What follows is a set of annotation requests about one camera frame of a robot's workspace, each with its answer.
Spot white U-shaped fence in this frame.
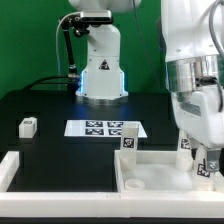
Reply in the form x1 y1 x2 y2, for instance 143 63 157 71
0 151 224 218

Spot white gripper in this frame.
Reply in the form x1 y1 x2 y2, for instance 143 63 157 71
171 89 224 173

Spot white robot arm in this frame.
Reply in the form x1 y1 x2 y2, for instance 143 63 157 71
69 0 224 173

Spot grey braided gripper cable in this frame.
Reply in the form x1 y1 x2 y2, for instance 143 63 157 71
198 0 224 113

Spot white square tabletop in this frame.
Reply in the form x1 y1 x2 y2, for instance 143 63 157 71
114 150 224 193

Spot white sheet with tags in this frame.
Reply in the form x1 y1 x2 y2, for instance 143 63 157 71
63 119 148 139

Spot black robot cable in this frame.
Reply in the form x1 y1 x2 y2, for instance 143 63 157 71
22 15 83 92

